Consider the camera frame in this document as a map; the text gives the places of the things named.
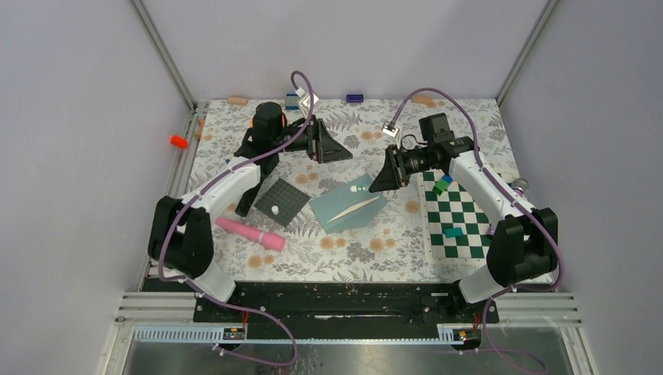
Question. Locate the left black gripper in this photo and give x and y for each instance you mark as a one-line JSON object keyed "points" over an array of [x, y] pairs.
{"points": [[321, 145]]}

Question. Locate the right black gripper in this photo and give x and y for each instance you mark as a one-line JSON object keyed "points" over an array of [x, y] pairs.
{"points": [[394, 174]]}

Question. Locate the green white glue stick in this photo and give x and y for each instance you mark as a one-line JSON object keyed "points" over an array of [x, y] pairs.
{"points": [[359, 188]]}

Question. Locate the light blue envelope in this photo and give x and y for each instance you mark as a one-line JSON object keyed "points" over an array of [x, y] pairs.
{"points": [[337, 200]]}

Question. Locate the beige letter paper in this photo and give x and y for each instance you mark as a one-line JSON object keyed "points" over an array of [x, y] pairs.
{"points": [[354, 208]]}

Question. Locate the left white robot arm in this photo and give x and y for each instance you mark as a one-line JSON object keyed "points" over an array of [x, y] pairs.
{"points": [[181, 237]]}

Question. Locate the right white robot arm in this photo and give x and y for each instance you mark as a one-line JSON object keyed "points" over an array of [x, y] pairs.
{"points": [[524, 237]]}

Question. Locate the blue green lego block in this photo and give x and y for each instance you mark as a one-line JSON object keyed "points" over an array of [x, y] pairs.
{"points": [[442, 184]]}

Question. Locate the dark purple lego brick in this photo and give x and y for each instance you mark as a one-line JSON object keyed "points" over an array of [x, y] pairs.
{"points": [[354, 98]]}

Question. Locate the blue lego brick stack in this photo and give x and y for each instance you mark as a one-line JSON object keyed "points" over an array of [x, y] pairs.
{"points": [[291, 102]]}

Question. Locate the grey lego baseplate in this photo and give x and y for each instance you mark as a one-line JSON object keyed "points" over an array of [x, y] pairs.
{"points": [[289, 199]]}

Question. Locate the green white chessboard mat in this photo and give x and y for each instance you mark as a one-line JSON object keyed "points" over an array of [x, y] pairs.
{"points": [[453, 208]]}

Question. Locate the floral table mat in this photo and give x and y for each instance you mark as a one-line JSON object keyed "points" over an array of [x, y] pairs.
{"points": [[390, 248]]}

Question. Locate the teal small block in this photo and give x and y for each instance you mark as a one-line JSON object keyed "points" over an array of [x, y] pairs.
{"points": [[453, 232]]}

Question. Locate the right wooden cylinder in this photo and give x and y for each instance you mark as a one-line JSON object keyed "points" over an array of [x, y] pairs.
{"points": [[424, 100]]}

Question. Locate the wooden cylinder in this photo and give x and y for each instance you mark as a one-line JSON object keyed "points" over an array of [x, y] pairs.
{"points": [[424, 100], [234, 100]]}

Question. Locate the left wooden cylinder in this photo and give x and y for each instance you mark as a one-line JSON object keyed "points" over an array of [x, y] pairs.
{"points": [[234, 100]]}

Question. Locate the orange red cap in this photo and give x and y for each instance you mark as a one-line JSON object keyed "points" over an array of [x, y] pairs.
{"points": [[179, 142]]}

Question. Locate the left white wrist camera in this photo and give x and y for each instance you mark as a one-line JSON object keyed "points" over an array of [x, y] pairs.
{"points": [[306, 100]]}

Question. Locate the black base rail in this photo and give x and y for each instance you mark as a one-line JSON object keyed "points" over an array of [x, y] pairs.
{"points": [[342, 311]]}

